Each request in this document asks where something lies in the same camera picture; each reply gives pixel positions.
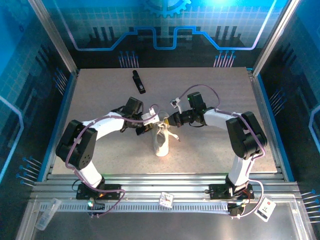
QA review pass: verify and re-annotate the white sneaker shoe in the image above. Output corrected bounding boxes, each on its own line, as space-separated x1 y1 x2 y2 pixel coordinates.
151 111 171 158

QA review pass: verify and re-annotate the black stick-shaped device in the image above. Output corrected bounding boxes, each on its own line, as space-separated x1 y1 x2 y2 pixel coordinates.
132 70 147 95

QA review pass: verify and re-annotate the small white tag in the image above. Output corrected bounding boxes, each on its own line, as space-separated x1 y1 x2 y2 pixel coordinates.
159 191 174 208

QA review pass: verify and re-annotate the black controller with green light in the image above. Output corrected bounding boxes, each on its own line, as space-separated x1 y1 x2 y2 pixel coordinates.
227 202 245 217
87 197 106 211

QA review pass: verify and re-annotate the white card with black label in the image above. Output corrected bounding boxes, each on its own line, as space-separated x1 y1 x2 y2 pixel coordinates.
254 197 277 222

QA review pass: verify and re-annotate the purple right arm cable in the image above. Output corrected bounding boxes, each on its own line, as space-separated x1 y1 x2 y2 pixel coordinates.
178 84 266 220

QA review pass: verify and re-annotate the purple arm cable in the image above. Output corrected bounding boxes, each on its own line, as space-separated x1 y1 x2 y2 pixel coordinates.
178 84 266 220
65 103 161 220

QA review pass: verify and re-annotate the aluminium frame rail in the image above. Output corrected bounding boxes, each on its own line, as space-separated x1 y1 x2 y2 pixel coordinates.
29 173 301 201

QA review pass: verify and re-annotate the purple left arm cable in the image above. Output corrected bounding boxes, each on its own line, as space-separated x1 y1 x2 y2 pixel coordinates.
65 103 161 220

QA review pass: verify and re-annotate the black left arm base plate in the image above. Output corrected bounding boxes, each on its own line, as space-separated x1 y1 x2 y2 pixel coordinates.
76 183 122 201

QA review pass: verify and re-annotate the grey slotted cable duct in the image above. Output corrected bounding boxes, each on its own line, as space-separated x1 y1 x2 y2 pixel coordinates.
39 201 230 214

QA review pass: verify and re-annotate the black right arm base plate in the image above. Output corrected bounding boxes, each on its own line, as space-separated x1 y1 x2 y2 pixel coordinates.
208 183 255 200

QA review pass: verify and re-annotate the aluminium corner post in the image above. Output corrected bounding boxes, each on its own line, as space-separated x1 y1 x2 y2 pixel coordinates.
27 0 79 76
251 0 301 76

